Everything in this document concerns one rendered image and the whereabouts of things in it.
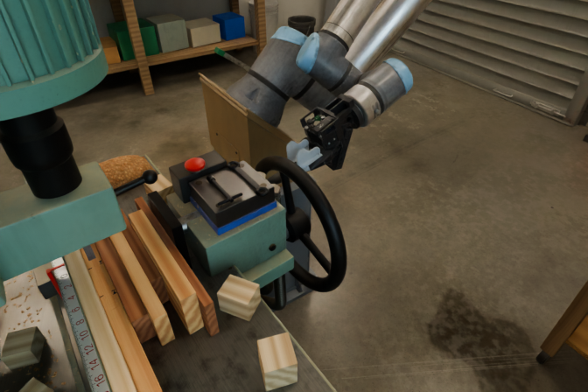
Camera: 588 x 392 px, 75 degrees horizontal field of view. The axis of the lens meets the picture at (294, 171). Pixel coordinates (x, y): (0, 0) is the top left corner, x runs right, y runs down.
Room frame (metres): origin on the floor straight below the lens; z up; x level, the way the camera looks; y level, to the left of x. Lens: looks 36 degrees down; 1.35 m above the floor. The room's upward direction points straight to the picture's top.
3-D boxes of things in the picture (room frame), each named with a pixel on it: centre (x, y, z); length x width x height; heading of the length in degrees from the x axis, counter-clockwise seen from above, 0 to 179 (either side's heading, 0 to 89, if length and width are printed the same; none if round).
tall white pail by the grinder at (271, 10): (3.93, 0.29, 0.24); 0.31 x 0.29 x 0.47; 122
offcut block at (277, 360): (0.22, 0.02, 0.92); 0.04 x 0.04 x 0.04; 16
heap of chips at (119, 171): (0.58, 0.34, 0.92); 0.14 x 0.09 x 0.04; 127
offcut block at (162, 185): (0.52, 0.23, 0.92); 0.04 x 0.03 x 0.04; 43
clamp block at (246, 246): (0.45, 0.11, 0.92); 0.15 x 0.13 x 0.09; 37
